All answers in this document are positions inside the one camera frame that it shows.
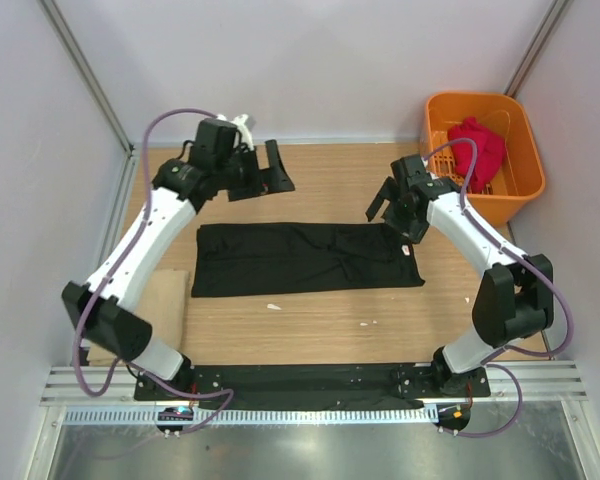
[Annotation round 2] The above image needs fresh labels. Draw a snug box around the black t shirt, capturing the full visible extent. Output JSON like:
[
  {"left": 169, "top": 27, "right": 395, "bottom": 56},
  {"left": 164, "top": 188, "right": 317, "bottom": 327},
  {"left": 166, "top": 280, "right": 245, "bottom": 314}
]
[{"left": 191, "top": 223, "right": 425, "bottom": 298}]

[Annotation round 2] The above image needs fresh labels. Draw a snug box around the orange plastic basket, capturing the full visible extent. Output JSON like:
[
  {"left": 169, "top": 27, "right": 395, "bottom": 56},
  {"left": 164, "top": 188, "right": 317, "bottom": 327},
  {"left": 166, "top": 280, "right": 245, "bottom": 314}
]
[{"left": 420, "top": 91, "right": 545, "bottom": 227}]

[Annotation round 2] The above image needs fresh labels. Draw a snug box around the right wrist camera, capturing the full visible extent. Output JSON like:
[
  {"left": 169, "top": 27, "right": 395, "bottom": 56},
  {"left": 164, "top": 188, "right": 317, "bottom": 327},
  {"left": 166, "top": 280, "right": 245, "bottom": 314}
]
[{"left": 390, "top": 154, "right": 431, "bottom": 194}]

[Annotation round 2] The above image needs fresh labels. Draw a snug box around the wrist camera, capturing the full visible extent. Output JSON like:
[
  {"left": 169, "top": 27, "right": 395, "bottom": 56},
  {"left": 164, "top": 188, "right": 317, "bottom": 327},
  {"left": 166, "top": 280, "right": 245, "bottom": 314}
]
[
  {"left": 390, "top": 154, "right": 431, "bottom": 194},
  {"left": 188, "top": 114, "right": 255, "bottom": 171}
]

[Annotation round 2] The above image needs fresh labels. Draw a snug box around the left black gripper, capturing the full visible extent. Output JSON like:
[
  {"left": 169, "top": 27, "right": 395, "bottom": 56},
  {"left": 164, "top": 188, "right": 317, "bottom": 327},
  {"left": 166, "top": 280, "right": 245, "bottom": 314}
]
[{"left": 218, "top": 142, "right": 296, "bottom": 203}]

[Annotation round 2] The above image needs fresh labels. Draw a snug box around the left aluminium corner post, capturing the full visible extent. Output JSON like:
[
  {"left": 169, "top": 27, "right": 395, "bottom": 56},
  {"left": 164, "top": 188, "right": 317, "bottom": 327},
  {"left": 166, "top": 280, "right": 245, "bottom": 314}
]
[{"left": 36, "top": 0, "right": 134, "bottom": 157}]

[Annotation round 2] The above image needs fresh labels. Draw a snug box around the red t shirt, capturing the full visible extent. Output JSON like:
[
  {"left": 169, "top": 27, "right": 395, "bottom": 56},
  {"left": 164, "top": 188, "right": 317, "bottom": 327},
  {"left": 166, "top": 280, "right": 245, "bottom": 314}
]
[{"left": 447, "top": 117, "right": 506, "bottom": 193}]

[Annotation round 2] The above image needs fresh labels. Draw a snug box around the white slotted cable duct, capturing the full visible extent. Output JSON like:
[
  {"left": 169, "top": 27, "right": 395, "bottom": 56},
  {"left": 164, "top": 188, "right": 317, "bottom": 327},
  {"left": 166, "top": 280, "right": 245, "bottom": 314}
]
[{"left": 63, "top": 404, "right": 438, "bottom": 427}]

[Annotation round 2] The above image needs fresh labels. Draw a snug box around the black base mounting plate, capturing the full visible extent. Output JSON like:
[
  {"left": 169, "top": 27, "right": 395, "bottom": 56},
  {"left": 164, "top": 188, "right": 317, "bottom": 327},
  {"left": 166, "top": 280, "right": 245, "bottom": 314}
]
[{"left": 135, "top": 363, "right": 491, "bottom": 409}]

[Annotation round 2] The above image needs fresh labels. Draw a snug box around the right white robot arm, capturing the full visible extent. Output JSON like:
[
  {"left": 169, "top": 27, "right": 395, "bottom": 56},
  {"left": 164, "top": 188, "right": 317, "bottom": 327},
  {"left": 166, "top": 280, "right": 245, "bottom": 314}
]
[{"left": 366, "top": 155, "right": 554, "bottom": 396}]

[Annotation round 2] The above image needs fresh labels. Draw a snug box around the brown cardboard sheet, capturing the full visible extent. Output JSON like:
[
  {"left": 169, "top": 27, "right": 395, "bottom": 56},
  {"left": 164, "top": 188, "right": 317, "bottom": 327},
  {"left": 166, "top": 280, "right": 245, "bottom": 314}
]
[{"left": 85, "top": 268, "right": 191, "bottom": 367}]

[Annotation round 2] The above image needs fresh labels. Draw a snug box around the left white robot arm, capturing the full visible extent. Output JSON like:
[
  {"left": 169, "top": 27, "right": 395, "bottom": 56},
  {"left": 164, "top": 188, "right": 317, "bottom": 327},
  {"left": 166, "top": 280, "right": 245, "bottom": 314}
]
[{"left": 61, "top": 112, "right": 295, "bottom": 400}]

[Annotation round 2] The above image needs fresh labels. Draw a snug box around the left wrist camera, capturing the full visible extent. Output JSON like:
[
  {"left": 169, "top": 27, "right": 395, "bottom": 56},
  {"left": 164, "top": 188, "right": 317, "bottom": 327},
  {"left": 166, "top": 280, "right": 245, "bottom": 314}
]
[{"left": 188, "top": 114, "right": 255, "bottom": 171}]

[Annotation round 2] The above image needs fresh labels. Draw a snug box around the aluminium corner post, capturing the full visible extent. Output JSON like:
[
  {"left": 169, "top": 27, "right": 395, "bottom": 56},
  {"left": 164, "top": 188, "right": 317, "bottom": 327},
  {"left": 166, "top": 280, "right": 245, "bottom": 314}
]
[
  {"left": 503, "top": 0, "right": 574, "bottom": 98},
  {"left": 36, "top": 0, "right": 134, "bottom": 157}
]

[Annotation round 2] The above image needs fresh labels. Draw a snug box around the right aluminium corner post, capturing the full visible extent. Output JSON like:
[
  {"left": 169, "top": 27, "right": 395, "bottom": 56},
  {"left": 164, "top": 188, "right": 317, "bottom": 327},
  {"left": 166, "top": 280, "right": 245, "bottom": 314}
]
[{"left": 503, "top": 0, "right": 574, "bottom": 98}]

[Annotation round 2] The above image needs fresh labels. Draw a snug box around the aluminium front frame rail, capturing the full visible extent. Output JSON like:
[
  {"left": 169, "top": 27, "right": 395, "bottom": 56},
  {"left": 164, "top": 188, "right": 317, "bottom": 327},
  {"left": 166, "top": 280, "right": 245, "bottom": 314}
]
[{"left": 41, "top": 360, "right": 588, "bottom": 406}]

